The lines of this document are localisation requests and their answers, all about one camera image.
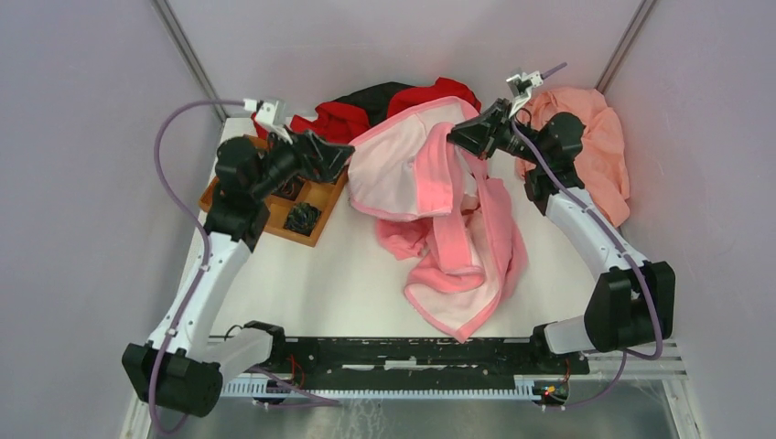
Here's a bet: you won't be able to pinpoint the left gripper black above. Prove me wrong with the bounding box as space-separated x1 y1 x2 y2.
251 122 354 200

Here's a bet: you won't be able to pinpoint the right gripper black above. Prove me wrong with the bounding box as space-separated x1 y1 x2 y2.
441 98 547 166

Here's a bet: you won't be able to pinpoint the pink jacket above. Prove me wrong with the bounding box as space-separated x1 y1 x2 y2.
348 96 529 342

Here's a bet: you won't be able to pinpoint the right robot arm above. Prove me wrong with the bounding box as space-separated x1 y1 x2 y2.
447 99 676 373

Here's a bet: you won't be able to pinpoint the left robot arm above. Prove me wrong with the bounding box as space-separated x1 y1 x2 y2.
122 131 355 417

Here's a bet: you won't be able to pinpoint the red and black jacket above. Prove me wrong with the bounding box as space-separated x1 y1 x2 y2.
251 77 484 146

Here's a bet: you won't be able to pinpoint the rolled tie orange pattern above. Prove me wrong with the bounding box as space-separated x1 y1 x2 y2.
274 177 305 201

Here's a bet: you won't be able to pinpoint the wooden compartment tray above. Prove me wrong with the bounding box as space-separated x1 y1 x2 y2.
199 132 353 249

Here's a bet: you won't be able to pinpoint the rolled tie green leaves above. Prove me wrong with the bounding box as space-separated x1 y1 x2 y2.
283 202 322 237

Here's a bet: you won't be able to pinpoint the peach orange garment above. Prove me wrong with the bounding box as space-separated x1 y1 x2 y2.
518 87 631 228

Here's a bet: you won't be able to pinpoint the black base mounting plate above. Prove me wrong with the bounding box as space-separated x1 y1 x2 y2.
260 337 590 391

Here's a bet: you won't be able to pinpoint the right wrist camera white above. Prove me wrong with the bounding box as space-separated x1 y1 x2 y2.
506 70 544 118

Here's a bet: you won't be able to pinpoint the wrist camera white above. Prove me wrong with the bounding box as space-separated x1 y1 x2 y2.
506 70 544 118
243 99 290 141

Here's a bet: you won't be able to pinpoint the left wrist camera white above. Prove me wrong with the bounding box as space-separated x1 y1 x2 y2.
243 99 290 141

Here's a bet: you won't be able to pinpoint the aluminium rail frame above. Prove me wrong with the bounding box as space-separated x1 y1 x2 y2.
154 329 702 438

